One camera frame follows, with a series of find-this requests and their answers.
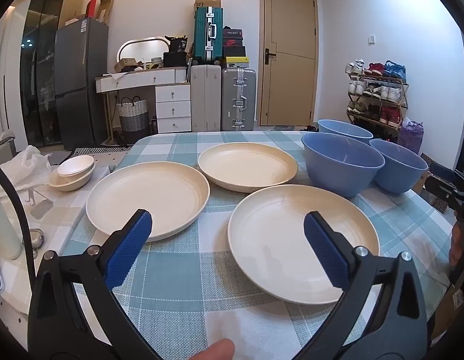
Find grey refrigerator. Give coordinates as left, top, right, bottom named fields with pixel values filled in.
left=54, top=17, right=110, bottom=151

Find teal checked tablecloth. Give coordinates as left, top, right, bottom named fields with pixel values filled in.
left=61, top=130, right=454, bottom=360

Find white plastic bag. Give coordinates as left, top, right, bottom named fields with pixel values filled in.
left=0, top=145, right=53, bottom=196

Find small white bowl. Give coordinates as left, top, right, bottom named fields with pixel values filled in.
left=57, top=155, right=95, bottom=178

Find person's left hand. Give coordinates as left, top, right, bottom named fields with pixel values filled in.
left=187, top=338, right=236, bottom=360

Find woven laundry basket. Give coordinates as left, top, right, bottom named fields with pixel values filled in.
left=117, top=97, right=149, bottom=143

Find small case with key ring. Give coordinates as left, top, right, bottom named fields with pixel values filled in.
left=29, top=229, right=45, bottom=259

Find cream round plate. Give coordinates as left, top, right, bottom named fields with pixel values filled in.
left=86, top=162, right=211, bottom=243
left=228, top=184, right=380, bottom=305
left=198, top=142, right=299, bottom=193

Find wooden door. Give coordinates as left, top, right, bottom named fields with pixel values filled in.
left=256, top=0, right=318, bottom=127

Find black bag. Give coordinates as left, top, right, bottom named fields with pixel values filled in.
left=168, top=35, right=189, bottom=54

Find person's right hand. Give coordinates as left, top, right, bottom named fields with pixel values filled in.
left=450, top=224, right=464, bottom=271

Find black cable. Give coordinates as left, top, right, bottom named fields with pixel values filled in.
left=0, top=157, right=39, bottom=282

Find flattened cardboard pieces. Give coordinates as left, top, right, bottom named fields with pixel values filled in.
left=99, top=0, right=114, bottom=23

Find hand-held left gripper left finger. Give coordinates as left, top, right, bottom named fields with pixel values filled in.
left=27, top=209, right=159, bottom=360

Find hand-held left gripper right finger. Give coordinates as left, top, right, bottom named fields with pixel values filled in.
left=292, top=211, right=429, bottom=360

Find yellow black shoe box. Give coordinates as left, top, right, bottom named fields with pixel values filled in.
left=225, top=56, right=250, bottom=70

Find small brown cardboard box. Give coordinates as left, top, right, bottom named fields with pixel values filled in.
left=114, top=58, right=137, bottom=73

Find group of loose shoes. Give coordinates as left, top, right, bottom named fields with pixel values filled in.
left=267, top=124, right=319, bottom=133

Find beige suitcase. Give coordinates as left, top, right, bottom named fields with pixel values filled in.
left=190, top=64, right=222, bottom=133

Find green suitcase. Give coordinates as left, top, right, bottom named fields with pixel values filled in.
left=193, top=7, right=224, bottom=65

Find blue bowl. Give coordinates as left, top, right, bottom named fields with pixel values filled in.
left=317, top=119, right=374, bottom=145
left=301, top=132, right=386, bottom=199
left=369, top=138, right=429, bottom=195

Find printed cardboard box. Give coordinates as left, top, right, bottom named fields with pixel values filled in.
left=413, top=170, right=432, bottom=195

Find clear phone stand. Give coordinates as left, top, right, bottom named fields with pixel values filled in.
left=22, top=188, right=54, bottom=221

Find black storage box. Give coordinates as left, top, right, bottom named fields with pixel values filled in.
left=163, top=52, right=189, bottom=69

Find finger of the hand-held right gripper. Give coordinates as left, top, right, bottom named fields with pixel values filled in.
left=429, top=162, right=459, bottom=180
left=424, top=175, right=461, bottom=211

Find pale green bottle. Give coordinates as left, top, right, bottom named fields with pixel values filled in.
left=0, top=193, right=23, bottom=260

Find oval mirror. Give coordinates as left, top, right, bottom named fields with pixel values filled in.
left=116, top=37, right=170, bottom=72

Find dark glass cabinet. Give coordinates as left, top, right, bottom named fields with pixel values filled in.
left=20, top=0, right=88, bottom=147

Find large cream bowl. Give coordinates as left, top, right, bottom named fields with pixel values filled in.
left=48, top=165, right=97, bottom=193

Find white vanity desk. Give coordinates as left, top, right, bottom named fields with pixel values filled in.
left=95, top=68, right=192, bottom=134

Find gold metal shoe rack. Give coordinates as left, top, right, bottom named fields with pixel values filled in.
left=345, top=60, right=410, bottom=128

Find purple bag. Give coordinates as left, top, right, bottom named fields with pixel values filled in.
left=397, top=118, right=425, bottom=154

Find silver suitcase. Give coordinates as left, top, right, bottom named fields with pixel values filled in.
left=221, top=68, right=257, bottom=131

